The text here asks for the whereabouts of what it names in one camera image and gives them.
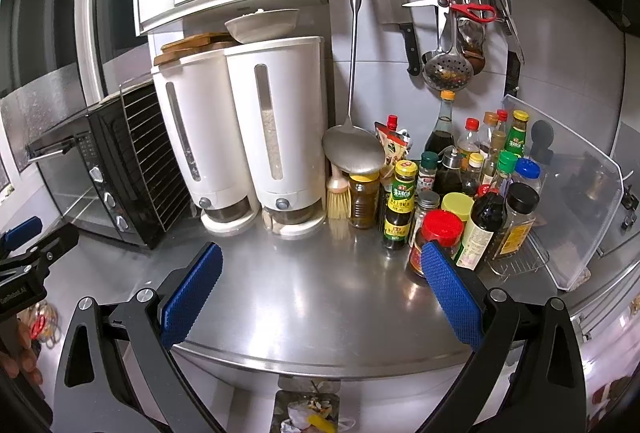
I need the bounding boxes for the yellow lid container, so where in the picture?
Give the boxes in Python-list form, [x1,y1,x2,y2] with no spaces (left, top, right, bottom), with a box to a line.
[441,192,475,224]

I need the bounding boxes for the green cap bottle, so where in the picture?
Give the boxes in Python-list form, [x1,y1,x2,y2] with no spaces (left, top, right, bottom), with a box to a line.
[492,150,518,191]

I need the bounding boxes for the oil bottle green label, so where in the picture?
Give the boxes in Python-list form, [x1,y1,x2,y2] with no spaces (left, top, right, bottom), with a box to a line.
[506,110,530,159]

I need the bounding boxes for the brown pickle jar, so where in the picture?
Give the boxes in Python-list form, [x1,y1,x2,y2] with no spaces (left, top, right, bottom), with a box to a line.
[348,170,381,230]

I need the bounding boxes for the sauce pouch red cap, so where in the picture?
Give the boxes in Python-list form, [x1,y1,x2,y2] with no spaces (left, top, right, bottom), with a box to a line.
[374,114,413,179]

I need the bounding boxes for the silver foil wall sheet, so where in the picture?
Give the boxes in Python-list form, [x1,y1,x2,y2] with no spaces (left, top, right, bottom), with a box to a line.
[0,68,93,174]

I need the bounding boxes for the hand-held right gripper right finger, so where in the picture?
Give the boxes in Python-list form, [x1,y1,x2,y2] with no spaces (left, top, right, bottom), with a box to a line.
[420,240,588,433]

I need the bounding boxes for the small yellow cap bottle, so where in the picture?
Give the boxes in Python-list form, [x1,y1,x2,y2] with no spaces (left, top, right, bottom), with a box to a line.
[462,153,485,196]

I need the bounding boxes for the steel gas stove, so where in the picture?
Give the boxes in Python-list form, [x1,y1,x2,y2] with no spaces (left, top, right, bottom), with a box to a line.
[600,173,640,259]

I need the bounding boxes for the dark sauce bottle green label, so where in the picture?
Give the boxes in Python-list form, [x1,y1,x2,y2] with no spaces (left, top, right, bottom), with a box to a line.
[382,160,418,250]

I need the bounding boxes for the green lid spice shaker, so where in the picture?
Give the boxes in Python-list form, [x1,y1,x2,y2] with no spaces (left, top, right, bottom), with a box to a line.
[417,152,438,194]

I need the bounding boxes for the black wall holder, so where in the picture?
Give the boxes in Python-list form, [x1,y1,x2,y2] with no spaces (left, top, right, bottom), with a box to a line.
[502,50,521,96]

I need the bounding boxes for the wire bottle rack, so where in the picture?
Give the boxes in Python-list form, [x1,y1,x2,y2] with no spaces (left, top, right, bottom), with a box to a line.
[487,228,551,276]

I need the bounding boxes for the person's left hand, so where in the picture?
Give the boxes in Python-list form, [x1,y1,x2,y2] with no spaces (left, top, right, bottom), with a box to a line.
[0,320,43,389]

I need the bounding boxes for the red kitchen scissors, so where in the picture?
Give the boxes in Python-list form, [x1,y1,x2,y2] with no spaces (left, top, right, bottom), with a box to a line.
[401,0,497,41]

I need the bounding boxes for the square metal waste bin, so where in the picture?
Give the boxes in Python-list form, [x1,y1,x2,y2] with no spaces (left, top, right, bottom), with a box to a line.
[272,390,351,433]

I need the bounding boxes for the black lid spice jar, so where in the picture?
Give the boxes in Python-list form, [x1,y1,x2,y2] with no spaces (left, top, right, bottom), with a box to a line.
[492,182,541,261]

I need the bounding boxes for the soy sauce bottle white label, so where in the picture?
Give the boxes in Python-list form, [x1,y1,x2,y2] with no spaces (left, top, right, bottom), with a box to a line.
[455,186,507,271]

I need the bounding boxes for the straw bristle brush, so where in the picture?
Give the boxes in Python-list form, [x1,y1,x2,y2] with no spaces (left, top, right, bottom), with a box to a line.
[326,163,351,220]

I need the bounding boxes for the steel ladle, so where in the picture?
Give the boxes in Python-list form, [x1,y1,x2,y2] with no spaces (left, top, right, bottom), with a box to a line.
[457,0,487,76]

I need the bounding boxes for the steel slotted skimmer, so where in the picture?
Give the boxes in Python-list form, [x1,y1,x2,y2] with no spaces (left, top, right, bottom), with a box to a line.
[422,0,474,91]

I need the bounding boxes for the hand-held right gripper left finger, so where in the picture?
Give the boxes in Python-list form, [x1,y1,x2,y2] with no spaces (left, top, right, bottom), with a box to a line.
[52,240,226,433]

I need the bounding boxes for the dark oil cruet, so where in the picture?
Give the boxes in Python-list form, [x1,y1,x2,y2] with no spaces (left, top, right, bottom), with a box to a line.
[432,148,463,199]

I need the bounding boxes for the steel kitchen tongs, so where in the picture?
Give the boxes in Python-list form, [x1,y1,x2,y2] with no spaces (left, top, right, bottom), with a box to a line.
[492,0,526,66]

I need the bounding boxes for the white ceramic bowl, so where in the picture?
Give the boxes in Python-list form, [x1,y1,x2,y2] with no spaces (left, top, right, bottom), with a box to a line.
[224,8,301,45]

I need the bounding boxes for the black toaster oven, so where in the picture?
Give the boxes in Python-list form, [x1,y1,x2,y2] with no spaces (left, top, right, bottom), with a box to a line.
[27,106,166,250]

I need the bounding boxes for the red cap clear bottle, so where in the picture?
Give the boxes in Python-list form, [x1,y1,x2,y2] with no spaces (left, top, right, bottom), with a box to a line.
[456,118,481,159]

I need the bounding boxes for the orange cap bottle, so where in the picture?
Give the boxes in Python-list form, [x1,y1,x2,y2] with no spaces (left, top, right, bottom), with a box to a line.
[481,112,500,149]

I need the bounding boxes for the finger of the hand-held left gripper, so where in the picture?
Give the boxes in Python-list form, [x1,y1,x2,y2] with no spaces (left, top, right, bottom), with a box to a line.
[0,225,80,286]
[0,216,43,250]

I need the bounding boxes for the red lid sauce jar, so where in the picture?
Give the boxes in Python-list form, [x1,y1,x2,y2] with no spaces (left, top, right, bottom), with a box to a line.
[410,210,465,279]

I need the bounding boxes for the silver lid spice shaker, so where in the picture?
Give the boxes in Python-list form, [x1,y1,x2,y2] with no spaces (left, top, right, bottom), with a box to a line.
[412,190,441,244]

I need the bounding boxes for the wooden board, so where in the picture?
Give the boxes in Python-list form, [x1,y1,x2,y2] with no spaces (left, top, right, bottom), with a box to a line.
[161,32,236,54]
[153,47,201,66]

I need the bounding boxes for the white tissue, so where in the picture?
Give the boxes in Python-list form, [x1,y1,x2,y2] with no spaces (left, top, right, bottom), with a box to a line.
[286,405,313,430]

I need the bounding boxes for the white rice dispenser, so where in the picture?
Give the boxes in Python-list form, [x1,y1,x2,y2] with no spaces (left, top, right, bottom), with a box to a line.
[225,36,328,236]
[151,48,261,234]

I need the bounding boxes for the blue lid jar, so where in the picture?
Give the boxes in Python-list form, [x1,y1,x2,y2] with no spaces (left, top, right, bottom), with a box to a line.
[512,158,542,191]

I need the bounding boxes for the steel spatula wooden handle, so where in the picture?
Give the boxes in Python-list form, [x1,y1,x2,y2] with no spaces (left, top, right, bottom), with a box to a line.
[321,0,386,175]

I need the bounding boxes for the tall dark vinegar bottle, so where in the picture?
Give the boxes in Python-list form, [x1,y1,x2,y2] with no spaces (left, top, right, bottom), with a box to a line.
[424,90,457,159]

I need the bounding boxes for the coloured rubber band bundle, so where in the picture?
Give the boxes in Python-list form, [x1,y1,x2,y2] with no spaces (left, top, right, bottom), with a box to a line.
[27,300,61,344]

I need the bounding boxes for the wire oven rack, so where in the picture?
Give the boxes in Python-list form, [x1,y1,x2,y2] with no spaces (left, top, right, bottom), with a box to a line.
[119,80,193,234]

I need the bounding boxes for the clear plastic splash guard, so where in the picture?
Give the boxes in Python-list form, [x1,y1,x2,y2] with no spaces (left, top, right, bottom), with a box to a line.
[501,94,623,291]

